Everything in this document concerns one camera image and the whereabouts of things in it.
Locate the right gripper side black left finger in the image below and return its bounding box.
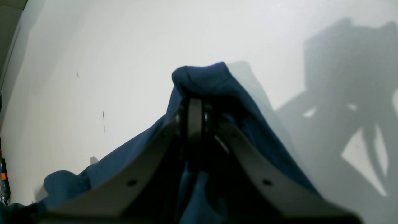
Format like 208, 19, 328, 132
39, 106, 187, 224

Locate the right gripper side right finger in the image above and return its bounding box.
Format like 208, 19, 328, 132
203, 104, 362, 224

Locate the blue T-shirt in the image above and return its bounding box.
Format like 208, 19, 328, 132
1, 62, 321, 224

